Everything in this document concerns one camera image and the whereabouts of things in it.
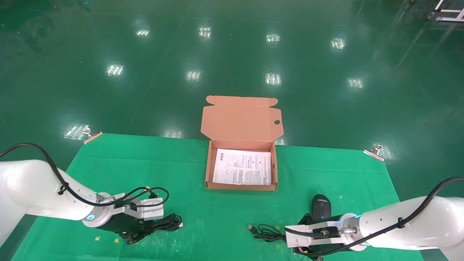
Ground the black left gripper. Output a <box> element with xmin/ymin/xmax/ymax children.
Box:
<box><xmin>103</xmin><ymin>214</ymin><xmax>145</xmax><ymax>236</ymax></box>

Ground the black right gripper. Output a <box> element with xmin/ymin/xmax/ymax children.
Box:
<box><xmin>293</xmin><ymin>213</ymin><xmax>348</xmax><ymax>261</ymax></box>

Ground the black wired computer mouse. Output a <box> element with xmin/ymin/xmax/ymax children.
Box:
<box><xmin>312</xmin><ymin>194</ymin><xmax>332</xmax><ymax>220</ymax></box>

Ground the black data cable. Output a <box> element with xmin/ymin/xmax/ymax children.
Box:
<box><xmin>119</xmin><ymin>214</ymin><xmax>183</xmax><ymax>245</ymax></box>

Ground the thin black mouse cable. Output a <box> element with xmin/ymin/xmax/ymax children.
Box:
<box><xmin>247</xmin><ymin>224</ymin><xmax>287</xmax><ymax>243</ymax></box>

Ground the open brown cardboard box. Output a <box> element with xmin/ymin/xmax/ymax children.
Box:
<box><xmin>200</xmin><ymin>95</ymin><xmax>283</xmax><ymax>191</ymax></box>

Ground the white printed instruction sheet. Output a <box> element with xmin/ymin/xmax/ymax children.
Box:
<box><xmin>212</xmin><ymin>148</ymin><xmax>272</xmax><ymax>186</ymax></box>

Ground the green table mat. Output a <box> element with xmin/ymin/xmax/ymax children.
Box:
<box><xmin>11</xmin><ymin>133</ymin><xmax>424</xmax><ymax>261</ymax></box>

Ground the metal binder clip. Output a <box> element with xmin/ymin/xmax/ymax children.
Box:
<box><xmin>363</xmin><ymin>144</ymin><xmax>385</xmax><ymax>162</ymax></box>
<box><xmin>83</xmin><ymin>126</ymin><xmax>103</xmax><ymax>145</ymax></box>

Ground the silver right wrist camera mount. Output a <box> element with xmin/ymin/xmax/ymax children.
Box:
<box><xmin>285</xmin><ymin>222</ymin><xmax>343</xmax><ymax>248</ymax></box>

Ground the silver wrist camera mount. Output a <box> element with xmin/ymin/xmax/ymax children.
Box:
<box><xmin>285</xmin><ymin>222</ymin><xmax>343</xmax><ymax>248</ymax></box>
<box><xmin>98</xmin><ymin>194</ymin><xmax>164</xmax><ymax>221</ymax></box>

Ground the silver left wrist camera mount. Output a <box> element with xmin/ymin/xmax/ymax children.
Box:
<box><xmin>98</xmin><ymin>194</ymin><xmax>164</xmax><ymax>221</ymax></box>

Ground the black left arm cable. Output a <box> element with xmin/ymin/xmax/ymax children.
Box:
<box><xmin>0</xmin><ymin>143</ymin><xmax>170</xmax><ymax>208</ymax></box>

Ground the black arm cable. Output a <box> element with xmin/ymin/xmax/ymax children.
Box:
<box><xmin>0</xmin><ymin>143</ymin><xmax>170</xmax><ymax>208</ymax></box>
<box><xmin>290</xmin><ymin>177</ymin><xmax>464</xmax><ymax>258</ymax></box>

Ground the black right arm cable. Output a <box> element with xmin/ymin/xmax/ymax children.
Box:
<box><xmin>290</xmin><ymin>177</ymin><xmax>464</xmax><ymax>258</ymax></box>

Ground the white metal cart frame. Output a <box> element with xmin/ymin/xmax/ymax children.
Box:
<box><xmin>427</xmin><ymin>0</ymin><xmax>464</xmax><ymax>23</ymax></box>

